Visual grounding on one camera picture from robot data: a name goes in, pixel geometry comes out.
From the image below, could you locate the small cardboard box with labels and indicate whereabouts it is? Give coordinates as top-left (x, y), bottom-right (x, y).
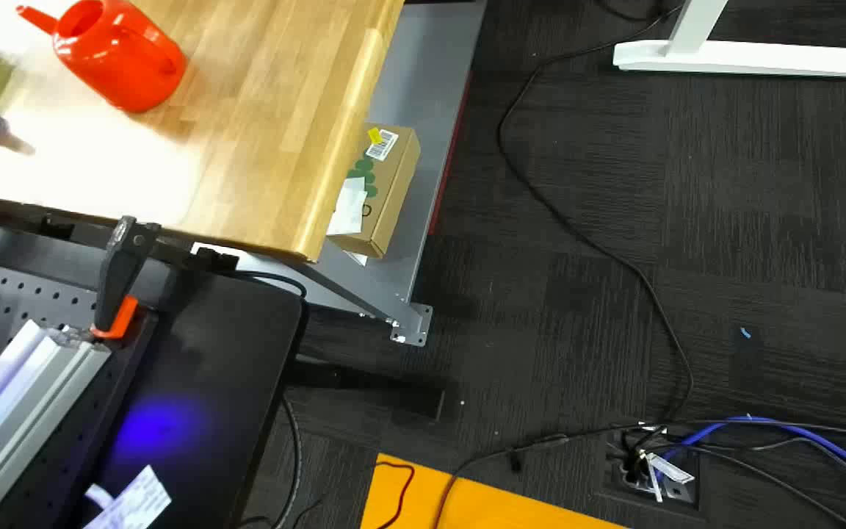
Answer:
top-left (325, 124), bottom-right (423, 264)

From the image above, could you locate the black table foot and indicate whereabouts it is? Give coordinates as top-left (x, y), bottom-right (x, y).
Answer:
top-left (284, 353), bottom-right (447, 423)

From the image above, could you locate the black controller box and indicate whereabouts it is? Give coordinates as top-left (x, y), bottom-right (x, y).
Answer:
top-left (72, 262), bottom-right (307, 529)

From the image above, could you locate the floor outlet box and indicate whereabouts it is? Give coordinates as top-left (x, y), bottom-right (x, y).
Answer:
top-left (603, 420), bottom-right (705, 508)

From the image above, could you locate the white paper label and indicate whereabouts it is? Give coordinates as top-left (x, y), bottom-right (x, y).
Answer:
top-left (83, 464), bottom-right (174, 529)

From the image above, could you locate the white desk foot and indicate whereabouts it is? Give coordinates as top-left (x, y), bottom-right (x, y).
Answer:
top-left (610, 0), bottom-right (846, 79)

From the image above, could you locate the black perforated mounting board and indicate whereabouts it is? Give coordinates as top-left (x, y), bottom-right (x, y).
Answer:
top-left (0, 258), bottom-right (166, 529)

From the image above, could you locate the silver aluminium extrusion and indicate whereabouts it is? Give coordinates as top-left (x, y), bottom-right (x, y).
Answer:
top-left (0, 318), bottom-right (114, 529)

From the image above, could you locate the black floor cable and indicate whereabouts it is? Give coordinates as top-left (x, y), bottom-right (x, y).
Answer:
top-left (494, 0), bottom-right (697, 434)
top-left (429, 420), bottom-right (647, 529)

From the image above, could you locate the gray metal table frame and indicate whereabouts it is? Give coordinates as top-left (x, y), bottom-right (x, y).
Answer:
top-left (184, 0), bottom-right (491, 346)

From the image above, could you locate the blue floor cable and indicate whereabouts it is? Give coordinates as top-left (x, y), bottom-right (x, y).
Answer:
top-left (661, 411), bottom-right (846, 495)

